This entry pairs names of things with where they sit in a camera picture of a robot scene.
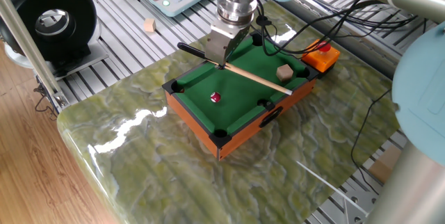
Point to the silver Schunk gripper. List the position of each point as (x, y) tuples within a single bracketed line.
[(215, 48)]

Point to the mini green felt pool table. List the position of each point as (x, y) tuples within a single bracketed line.
[(243, 100)]

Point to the beige wooden cube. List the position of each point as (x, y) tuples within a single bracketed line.
[(284, 73)]

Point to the maroon striped pool ball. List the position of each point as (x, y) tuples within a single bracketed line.
[(215, 97)]

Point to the wooden pool cue black butt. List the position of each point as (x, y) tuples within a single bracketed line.
[(260, 79)]

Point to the black round duct fan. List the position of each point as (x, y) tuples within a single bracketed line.
[(21, 1)]

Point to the large wooden block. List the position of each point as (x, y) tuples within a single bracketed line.
[(382, 168)]

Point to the silver bracket plate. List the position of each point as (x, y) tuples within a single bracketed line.
[(354, 206)]

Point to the green marble slab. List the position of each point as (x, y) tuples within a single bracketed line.
[(156, 168)]

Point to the thin white stick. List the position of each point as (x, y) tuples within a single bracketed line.
[(330, 186)]

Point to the small light wooden cube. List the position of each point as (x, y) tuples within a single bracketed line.
[(149, 25)]

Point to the aluminium frame post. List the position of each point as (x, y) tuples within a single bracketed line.
[(32, 50)]

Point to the orange box red push button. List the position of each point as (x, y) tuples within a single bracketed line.
[(321, 62)]

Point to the grey aluminium rail beam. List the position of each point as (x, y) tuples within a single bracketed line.
[(365, 60)]

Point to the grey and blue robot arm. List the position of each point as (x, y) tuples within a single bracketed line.
[(417, 95)]

